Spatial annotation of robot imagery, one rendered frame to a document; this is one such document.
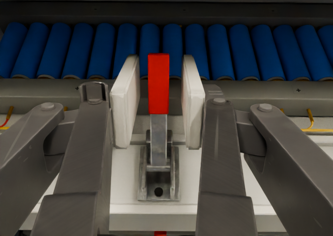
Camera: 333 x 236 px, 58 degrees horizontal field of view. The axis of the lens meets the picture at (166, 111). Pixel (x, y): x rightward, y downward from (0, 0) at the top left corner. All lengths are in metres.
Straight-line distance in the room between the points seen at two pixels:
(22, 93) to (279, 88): 0.19
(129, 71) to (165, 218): 0.11
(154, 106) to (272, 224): 0.12
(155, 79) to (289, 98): 0.11
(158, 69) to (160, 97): 0.02
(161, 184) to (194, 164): 0.03
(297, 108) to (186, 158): 0.09
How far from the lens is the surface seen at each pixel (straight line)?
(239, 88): 0.23
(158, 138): 0.18
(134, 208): 0.21
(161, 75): 0.17
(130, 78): 0.16
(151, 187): 0.21
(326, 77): 0.27
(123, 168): 0.22
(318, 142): 0.25
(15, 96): 0.24
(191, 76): 0.16
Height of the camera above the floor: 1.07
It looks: 39 degrees down
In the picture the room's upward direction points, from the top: 1 degrees clockwise
